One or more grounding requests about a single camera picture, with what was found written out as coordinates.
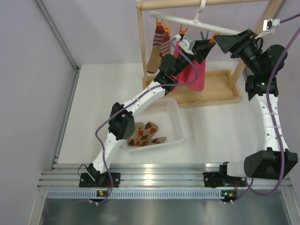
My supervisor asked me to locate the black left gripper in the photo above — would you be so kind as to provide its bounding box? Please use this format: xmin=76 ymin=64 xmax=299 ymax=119
xmin=172 ymin=38 xmax=215 ymax=77

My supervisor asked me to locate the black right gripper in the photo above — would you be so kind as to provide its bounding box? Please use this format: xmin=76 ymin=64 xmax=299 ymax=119
xmin=212 ymin=30 xmax=261 ymax=75

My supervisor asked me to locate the orange clip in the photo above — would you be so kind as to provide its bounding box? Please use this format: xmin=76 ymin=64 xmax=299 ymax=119
xmin=156 ymin=19 xmax=171 ymax=34
xmin=209 ymin=32 xmax=220 ymax=43
xmin=179 ymin=24 xmax=188 ymax=35

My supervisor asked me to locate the argyle beige orange sock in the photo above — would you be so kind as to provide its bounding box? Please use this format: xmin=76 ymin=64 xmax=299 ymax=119
xmin=127 ymin=121 xmax=166 ymax=147

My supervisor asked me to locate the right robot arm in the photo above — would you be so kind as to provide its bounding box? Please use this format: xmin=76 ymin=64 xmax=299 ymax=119
xmin=214 ymin=30 xmax=298 ymax=186

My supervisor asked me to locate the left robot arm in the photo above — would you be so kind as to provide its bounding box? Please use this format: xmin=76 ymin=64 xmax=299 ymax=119
xmin=79 ymin=40 xmax=216 ymax=188

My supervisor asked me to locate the teal clip inner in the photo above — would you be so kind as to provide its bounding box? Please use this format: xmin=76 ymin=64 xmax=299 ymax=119
xmin=200 ymin=31 xmax=209 ymax=40

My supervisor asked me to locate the white clip hanger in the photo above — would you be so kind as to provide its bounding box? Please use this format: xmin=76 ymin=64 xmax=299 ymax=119
xmin=142 ymin=0 xmax=239 ymax=35

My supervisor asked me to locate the wooden drying rack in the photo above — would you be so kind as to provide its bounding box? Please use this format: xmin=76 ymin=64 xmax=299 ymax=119
xmin=136 ymin=0 xmax=286 ymax=109

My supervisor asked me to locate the beige maroon striped sock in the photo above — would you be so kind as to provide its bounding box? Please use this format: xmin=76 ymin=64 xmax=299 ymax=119
xmin=147 ymin=25 xmax=165 ymax=74

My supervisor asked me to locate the white plastic basket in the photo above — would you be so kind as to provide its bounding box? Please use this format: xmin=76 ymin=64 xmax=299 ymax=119
xmin=120 ymin=97 xmax=186 ymax=152

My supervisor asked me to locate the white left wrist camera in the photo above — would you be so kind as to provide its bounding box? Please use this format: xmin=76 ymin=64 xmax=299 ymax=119
xmin=174 ymin=34 xmax=195 ymax=55

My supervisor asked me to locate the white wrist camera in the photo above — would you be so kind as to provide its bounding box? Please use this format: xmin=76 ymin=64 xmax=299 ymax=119
xmin=174 ymin=34 xmax=195 ymax=55
xmin=255 ymin=19 xmax=280 ymax=39

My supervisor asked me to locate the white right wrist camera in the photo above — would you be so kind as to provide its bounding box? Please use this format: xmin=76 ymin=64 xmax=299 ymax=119
xmin=255 ymin=19 xmax=280 ymax=39

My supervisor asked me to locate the aluminium frame post left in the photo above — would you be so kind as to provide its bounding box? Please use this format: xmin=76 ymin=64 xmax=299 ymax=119
xmin=35 ymin=0 xmax=80 ymax=71

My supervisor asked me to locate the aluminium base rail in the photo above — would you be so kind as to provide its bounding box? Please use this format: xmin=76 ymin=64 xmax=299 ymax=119
xmin=36 ymin=163 xmax=293 ymax=204

